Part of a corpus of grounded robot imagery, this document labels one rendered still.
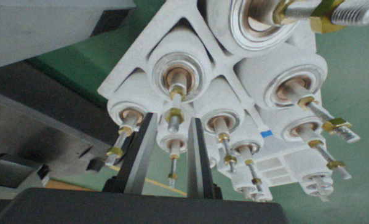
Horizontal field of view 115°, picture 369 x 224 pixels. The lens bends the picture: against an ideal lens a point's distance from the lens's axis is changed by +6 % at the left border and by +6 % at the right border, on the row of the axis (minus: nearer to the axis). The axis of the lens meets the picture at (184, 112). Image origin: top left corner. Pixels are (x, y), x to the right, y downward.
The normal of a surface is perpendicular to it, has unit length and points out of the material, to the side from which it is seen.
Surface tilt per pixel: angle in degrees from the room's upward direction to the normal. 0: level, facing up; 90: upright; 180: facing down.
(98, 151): 45
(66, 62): 0
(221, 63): 0
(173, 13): 0
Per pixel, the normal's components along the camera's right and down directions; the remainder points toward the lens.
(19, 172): 0.74, -0.26
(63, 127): 0.54, 0.14
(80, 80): -0.02, 0.67
